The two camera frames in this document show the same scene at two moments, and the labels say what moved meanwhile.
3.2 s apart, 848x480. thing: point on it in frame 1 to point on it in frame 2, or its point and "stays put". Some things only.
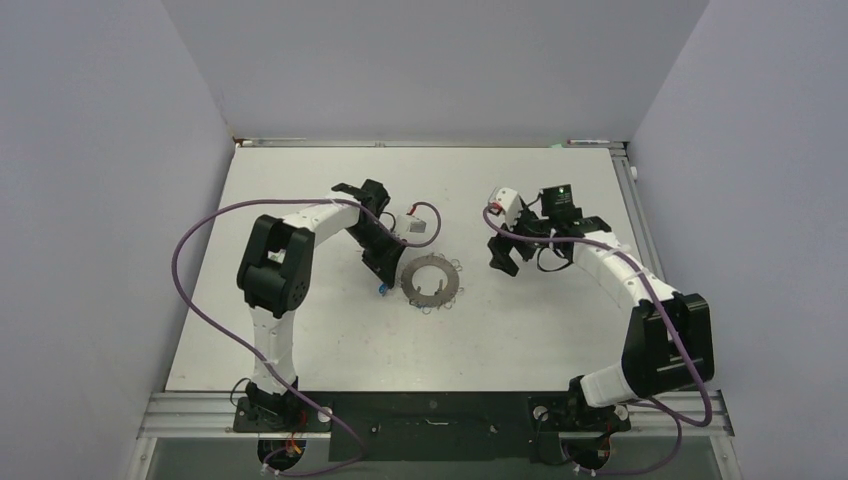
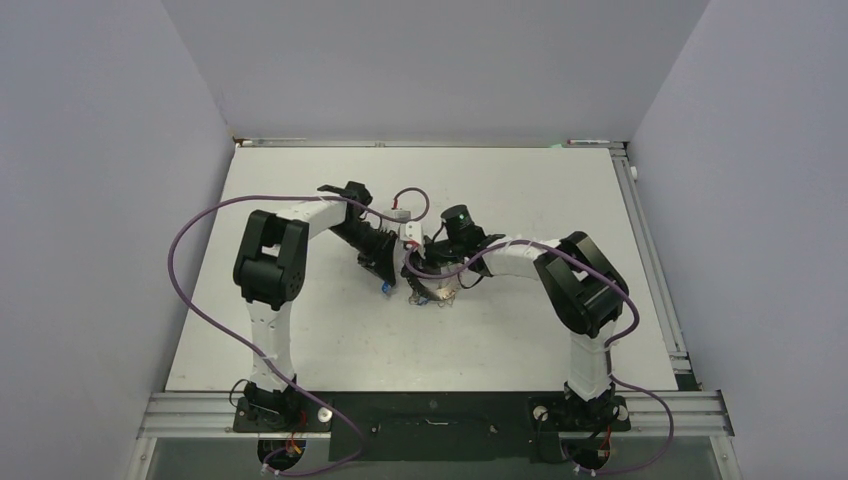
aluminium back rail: x=414 y=143 stays put
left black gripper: x=384 y=265 stays put
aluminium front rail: x=215 y=416 stays put
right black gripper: x=501 y=247 to x=421 y=262
